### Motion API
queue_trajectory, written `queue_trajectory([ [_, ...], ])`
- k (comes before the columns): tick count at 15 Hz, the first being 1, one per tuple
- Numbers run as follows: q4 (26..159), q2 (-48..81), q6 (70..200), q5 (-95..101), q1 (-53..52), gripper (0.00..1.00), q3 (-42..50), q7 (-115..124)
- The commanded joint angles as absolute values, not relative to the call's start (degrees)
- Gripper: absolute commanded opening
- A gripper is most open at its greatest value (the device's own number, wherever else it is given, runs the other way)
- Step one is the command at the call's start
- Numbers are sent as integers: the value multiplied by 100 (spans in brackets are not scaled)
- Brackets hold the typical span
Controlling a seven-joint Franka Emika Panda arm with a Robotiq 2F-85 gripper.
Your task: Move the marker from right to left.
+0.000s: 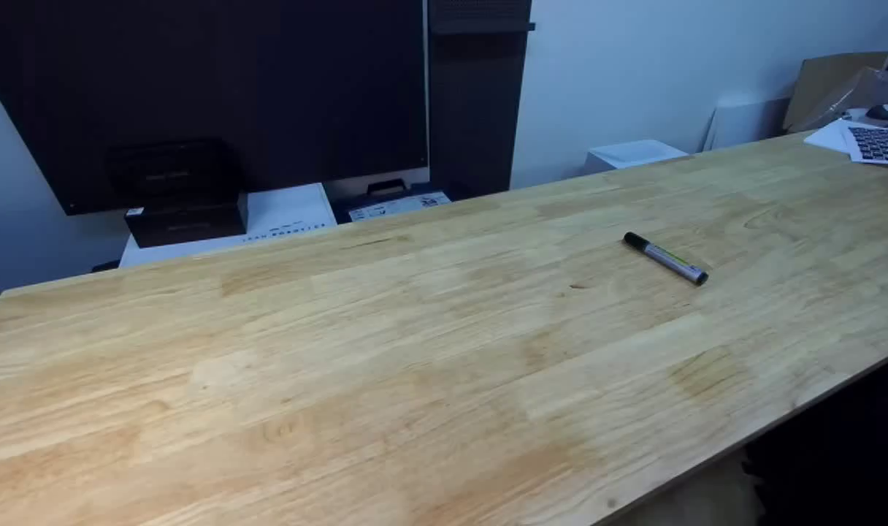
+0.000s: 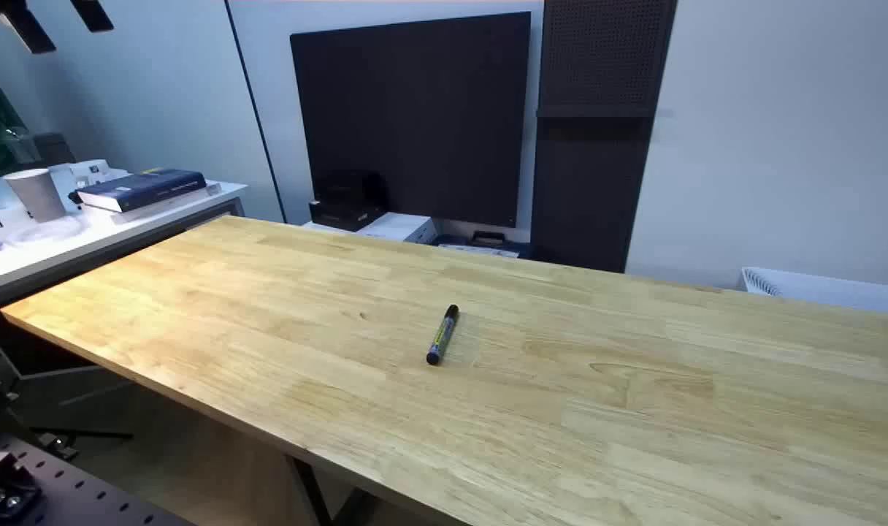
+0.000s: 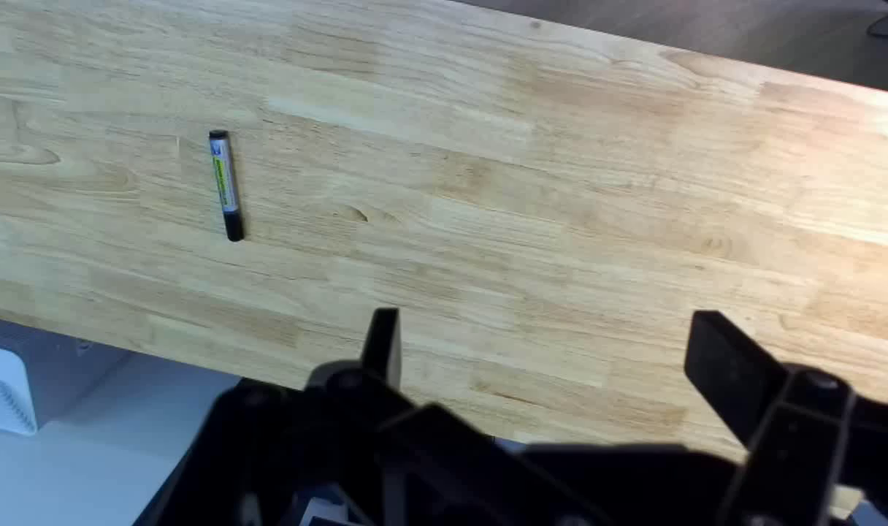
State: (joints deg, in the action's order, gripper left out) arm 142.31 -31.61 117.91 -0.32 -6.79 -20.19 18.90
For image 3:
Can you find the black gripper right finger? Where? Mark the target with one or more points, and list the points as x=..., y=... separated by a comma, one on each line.
x=731, y=367

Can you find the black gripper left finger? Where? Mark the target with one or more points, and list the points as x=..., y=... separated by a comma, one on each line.
x=381, y=351

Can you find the white plastic box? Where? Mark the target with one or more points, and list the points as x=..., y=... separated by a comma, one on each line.
x=7, y=385

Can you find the green and black marker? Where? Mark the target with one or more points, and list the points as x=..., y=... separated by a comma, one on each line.
x=226, y=186

